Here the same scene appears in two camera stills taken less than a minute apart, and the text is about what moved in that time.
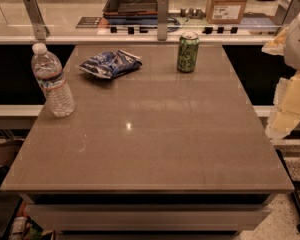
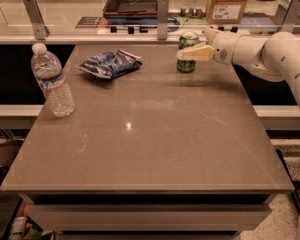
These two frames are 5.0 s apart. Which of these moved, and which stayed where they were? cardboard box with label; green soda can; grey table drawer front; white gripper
Moved: white gripper
Stayed: cardboard box with label; grey table drawer front; green soda can
